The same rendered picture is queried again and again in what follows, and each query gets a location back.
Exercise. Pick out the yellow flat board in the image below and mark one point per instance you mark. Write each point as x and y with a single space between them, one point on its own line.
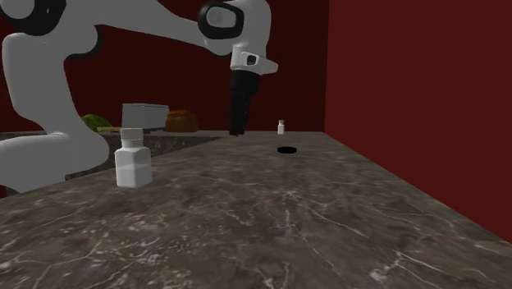
108 129

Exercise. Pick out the green round melon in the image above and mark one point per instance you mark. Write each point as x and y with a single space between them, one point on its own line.
95 121

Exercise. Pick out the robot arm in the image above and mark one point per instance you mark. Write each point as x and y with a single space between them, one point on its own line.
36 80

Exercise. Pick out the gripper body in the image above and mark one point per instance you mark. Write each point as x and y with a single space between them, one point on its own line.
241 96

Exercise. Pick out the brown bread loaf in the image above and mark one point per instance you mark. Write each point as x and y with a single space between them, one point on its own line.
182 121

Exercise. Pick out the small white bottle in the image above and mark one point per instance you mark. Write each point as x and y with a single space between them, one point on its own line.
281 127

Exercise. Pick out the grey box appliance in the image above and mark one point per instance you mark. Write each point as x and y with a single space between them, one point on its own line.
144 116

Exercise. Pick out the black flat round disc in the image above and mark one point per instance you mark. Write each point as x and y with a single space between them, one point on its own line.
287 150

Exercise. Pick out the large white square bottle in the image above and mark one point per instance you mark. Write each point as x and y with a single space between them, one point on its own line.
133 162

